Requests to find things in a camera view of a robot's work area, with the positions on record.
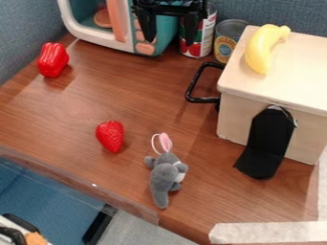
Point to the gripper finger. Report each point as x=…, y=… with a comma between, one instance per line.
x=147, y=25
x=192, y=28

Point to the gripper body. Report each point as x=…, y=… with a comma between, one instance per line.
x=170, y=6

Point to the can with tomato label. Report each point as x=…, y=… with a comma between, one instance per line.
x=204, y=38

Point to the toy microwave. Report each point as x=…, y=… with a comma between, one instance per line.
x=123, y=35

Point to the can with yellow blue label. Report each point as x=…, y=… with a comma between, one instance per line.
x=225, y=44

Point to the yellow toy banana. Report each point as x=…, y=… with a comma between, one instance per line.
x=260, y=48

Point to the red toy pepper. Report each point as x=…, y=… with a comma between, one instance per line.
x=53, y=60

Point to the cabinet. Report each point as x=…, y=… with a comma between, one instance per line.
x=289, y=79

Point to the red toy strawberry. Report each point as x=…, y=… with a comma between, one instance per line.
x=110, y=135

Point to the grey plush bunny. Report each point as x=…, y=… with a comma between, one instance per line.
x=166, y=177

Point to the white tape strip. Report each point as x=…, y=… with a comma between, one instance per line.
x=268, y=232

